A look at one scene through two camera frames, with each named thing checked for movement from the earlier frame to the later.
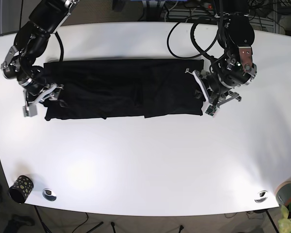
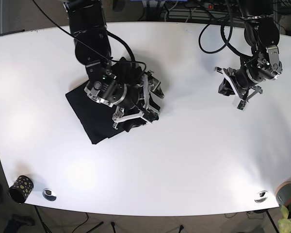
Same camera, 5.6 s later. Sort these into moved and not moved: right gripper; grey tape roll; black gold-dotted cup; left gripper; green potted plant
Moved: right gripper; left gripper
Not moved: black gold-dotted cup; green potted plant; grey tape roll
